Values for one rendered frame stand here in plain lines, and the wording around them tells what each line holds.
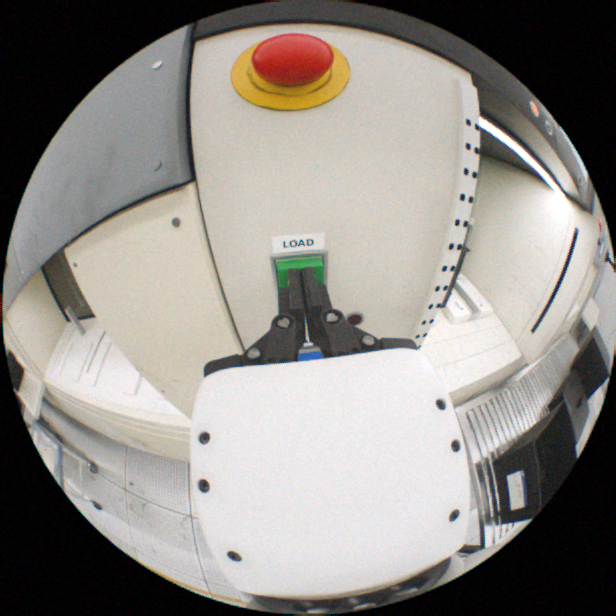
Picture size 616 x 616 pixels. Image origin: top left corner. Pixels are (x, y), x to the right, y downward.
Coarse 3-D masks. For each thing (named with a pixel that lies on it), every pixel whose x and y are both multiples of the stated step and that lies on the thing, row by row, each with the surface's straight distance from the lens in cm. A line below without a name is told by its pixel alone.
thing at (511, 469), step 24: (528, 432) 82; (552, 432) 90; (504, 456) 69; (528, 456) 63; (552, 456) 93; (576, 456) 91; (504, 480) 71; (528, 480) 66; (552, 480) 91; (504, 504) 75; (528, 504) 70
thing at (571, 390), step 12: (576, 372) 126; (564, 384) 116; (576, 384) 119; (564, 396) 101; (576, 396) 115; (552, 408) 104; (576, 408) 111; (588, 408) 130; (576, 420) 109; (576, 432) 108; (576, 444) 109
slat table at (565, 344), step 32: (544, 352) 124; (576, 352) 173; (512, 384) 90; (480, 416) 72; (512, 416) 83; (544, 416) 101; (480, 448) 70; (480, 480) 69; (480, 512) 73; (480, 544) 81
